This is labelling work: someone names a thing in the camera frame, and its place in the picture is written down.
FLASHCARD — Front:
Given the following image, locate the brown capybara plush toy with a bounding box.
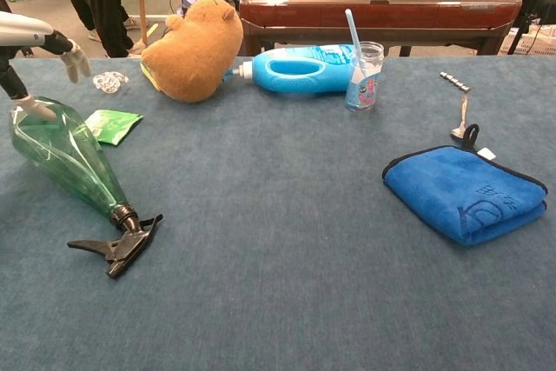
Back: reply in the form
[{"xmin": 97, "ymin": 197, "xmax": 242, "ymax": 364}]
[{"xmin": 141, "ymin": 0, "xmax": 245, "ymax": 104}]

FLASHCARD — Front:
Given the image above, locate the metal spoon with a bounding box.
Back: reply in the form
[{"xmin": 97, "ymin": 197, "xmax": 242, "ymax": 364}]
[{"xmin": 450, "ymin": 93, "xmax": 471, "ymax": 139}]

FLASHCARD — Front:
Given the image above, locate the blue microfiber towel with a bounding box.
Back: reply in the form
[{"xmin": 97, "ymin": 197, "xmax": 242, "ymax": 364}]
[{"xmin": 381, "ymin": 123, "xmax": 549, "ymax": 247}]

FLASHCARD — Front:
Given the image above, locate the white plastic crate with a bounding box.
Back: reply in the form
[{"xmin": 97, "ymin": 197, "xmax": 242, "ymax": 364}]
[{"xmin": 499, "ymin": 23, "xmax": 556, "ymax": 56}]

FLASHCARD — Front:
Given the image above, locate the blue detergent bottle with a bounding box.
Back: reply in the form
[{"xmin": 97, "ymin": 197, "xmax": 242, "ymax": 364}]
[{"xmin": 223, "ymin": 43, "xmax": 367, "ymax": 95}]

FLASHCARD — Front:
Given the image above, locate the green yellow sponge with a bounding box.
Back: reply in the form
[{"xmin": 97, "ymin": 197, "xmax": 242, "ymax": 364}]
[{"xmin": 141, "ymin": 62, "xmax": 164, "ymax": 92}]

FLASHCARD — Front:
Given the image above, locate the light blue plastic stick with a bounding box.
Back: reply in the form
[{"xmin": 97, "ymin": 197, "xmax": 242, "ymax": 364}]
[{"xmin": 345, "ymin": 9, "xmax": 368, "ymax": 73}]

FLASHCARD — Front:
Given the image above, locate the black tripod stand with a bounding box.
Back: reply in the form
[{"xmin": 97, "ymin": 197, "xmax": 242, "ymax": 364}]
[{"xmin": 506, "ymin": 0, "xmax": 556, "ymax": 56}]

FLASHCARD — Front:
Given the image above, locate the green foil packet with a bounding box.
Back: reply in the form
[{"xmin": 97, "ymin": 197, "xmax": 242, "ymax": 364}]
[{"xmin": 84, "ymin": 109, "xmax": 145, "ymax": 147}]

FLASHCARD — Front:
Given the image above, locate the brown mahjong table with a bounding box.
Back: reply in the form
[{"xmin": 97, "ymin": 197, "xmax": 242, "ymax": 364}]
[{"xmin": 237, "ymin": 0, "xmax": 524, "ymax": 58}]

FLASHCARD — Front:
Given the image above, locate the clear plastic jar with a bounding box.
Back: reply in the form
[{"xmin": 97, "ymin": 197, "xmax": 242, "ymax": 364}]
[{"xmin": 345, "ymin": 40, "xmax": 386, "ymax": 113}]

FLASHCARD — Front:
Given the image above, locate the blue felt table cover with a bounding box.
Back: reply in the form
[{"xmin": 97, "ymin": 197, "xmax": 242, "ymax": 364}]
[{"xmin": 0, "ymin": 56, "xmax": 556, "ymax": 371}]

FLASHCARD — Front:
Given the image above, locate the green spray bottle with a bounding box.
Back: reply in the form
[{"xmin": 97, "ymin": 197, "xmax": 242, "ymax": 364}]
[{"xmin": 8, "ymin": 96, "xmax": 164, "ymax": 280}]

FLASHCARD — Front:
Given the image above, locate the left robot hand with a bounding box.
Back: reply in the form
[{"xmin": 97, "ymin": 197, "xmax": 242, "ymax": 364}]
[{"xmin": 0, "ymin": 11, "xmax": 93, "ymax": 123}]

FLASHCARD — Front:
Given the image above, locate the clear crumpled plastic piece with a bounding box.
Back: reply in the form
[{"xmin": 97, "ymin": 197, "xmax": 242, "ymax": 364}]
[{"xmin": 92, "ymin": 70, "xmax": 130, "ymax": 96}]

